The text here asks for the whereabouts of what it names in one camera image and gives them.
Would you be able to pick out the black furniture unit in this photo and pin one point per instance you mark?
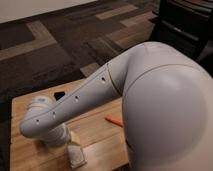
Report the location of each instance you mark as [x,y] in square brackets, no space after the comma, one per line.
[184,24]

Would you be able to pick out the orange carrot toy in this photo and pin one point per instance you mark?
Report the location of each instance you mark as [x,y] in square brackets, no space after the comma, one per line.
[114,121]

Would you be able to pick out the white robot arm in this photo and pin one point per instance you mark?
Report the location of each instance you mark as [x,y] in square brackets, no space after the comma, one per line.
[167,108]

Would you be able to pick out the white sponge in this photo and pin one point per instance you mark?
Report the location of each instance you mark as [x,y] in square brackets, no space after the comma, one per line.
[76,156]

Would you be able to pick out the black smartphone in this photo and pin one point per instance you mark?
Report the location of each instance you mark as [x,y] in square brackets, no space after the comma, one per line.
[58,95]

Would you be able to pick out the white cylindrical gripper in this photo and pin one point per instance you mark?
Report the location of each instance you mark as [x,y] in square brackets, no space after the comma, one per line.
[59,136]

